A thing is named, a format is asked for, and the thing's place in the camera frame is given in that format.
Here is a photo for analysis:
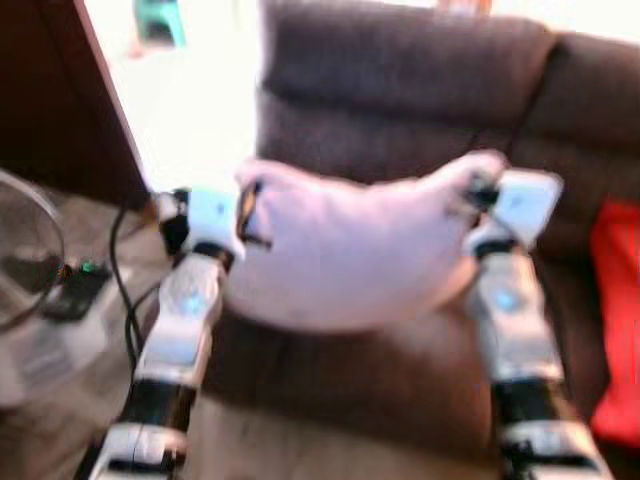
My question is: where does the pink pillow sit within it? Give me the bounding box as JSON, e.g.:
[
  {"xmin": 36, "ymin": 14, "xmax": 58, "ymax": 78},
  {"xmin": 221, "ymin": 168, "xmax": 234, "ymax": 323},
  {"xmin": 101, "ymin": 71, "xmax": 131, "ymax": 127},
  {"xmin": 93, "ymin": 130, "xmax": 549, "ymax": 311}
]
[{"xmin": 224, "ymin": 149, "xmax": 512, "ymax": 334}]

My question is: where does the grey brown fabric sofa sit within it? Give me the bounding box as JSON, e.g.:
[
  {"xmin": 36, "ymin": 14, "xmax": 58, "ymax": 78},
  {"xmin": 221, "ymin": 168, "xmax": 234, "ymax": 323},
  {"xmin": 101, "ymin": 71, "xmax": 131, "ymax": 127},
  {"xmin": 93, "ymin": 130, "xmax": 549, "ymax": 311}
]
[{"xmin": 183, "ymin": 0, "xmax": 640, "ymax": 480}]

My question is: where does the red pillow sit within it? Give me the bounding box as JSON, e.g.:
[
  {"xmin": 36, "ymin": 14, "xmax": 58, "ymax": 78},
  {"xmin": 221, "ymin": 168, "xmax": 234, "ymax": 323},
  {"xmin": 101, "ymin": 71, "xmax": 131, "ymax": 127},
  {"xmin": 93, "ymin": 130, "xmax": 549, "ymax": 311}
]
[{"xmin": 587, "ymin": 197, "xmax": 640, "ymax": 453}]

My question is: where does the black power strip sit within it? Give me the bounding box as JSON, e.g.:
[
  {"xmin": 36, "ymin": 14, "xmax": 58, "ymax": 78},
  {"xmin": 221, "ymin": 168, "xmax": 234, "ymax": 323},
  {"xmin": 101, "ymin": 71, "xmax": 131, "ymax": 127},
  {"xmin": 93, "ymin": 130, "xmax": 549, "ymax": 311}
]
[{"xmin": 40, "ymin": 257, "xmax": 113, "ymax": 323}]

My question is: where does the teal object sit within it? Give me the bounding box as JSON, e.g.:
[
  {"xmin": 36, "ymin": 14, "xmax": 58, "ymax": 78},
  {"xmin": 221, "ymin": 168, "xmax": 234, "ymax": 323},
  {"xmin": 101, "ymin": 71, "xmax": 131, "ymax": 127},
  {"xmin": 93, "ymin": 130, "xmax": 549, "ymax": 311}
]
[{"xmin": 134, "ymin": 0, "xmax": 188, "ymax": 50}]

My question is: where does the dark wooden furniture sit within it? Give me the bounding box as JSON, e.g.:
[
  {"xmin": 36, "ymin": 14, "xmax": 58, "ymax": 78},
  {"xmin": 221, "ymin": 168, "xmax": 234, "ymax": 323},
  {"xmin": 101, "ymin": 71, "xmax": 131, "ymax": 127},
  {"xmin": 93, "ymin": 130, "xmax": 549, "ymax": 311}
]
[{"xmin": 0, "ymin": 0, "xmax": 153, "ymax": 208}]

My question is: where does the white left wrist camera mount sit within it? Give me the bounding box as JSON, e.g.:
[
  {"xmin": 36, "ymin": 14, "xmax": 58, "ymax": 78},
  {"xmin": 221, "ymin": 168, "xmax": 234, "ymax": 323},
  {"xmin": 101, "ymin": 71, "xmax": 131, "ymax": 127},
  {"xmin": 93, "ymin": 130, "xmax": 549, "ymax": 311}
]
[{"xmin": 183, "ymin": 184, "xmax": 248, "ymax": 263}]

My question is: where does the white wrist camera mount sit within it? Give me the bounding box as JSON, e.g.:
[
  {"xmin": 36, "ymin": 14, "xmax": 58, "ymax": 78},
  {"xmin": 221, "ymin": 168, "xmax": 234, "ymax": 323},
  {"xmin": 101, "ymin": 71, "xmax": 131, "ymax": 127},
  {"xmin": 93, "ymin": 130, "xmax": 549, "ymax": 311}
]
[
  {"xmin": 183, "ymin": 184, "xmax": 248, "ymax": 263},
  {"xmin": 488, "ymin": 168, "xmax": 565, "ymax": 253}
]

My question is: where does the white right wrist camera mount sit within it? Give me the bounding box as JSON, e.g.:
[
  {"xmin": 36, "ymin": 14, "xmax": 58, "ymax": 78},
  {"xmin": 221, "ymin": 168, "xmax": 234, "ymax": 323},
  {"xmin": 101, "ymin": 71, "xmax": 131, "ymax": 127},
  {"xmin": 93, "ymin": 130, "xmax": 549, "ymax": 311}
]
[{"xmin": 488, "ymin": 168, "xmax": 565, "ymax": 253}]

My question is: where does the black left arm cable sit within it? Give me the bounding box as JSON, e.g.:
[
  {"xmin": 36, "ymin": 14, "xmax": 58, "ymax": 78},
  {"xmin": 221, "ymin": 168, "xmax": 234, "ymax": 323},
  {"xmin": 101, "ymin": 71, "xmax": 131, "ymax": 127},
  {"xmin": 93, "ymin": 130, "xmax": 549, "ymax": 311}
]
[{"xmin": 107, "ymin": 198, "xmax": 143, "ymax": 373}]

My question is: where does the wire guard floor fan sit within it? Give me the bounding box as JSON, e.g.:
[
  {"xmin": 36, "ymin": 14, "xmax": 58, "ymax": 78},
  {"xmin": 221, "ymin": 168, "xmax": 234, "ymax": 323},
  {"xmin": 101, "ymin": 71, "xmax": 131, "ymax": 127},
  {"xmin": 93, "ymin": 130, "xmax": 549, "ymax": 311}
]
[{"xmin": 0, "ymin": 167, "xmax": 68, "ymax": 333}]

